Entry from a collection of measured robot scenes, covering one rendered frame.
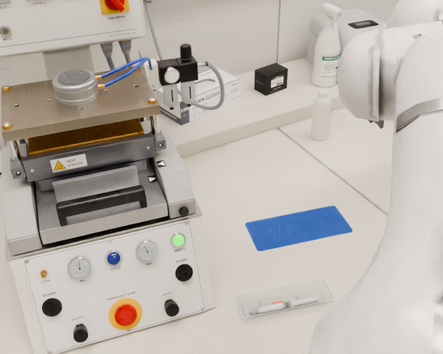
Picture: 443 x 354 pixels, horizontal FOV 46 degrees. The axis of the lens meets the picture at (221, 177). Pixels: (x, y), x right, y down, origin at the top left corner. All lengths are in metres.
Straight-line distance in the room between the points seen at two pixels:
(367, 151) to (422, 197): 1.08
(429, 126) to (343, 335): 0.18
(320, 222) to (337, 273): 0.16
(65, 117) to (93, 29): 0.24
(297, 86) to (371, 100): 1.16
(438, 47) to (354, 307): 0.23
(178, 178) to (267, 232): 0.32
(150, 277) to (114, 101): 0.33
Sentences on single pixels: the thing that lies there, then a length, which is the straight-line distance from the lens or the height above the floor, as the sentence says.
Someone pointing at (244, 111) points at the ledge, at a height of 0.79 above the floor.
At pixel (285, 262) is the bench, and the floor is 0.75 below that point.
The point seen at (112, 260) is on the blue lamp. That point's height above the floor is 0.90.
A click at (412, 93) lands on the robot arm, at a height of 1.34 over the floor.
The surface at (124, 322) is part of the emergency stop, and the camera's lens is 1.00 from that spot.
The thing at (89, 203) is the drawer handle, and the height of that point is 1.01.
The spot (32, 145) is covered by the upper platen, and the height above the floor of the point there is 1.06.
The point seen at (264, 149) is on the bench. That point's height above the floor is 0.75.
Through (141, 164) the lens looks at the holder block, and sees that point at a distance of 1.01.
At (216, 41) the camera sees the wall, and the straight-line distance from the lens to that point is 1.73.
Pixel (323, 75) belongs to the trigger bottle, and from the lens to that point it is 1.70.
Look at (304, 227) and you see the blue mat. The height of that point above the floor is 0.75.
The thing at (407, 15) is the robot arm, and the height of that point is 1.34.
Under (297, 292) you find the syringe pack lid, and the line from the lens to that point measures 1.04.
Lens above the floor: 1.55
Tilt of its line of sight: 36 degrees down
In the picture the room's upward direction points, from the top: 1 degrees counter-clockwise
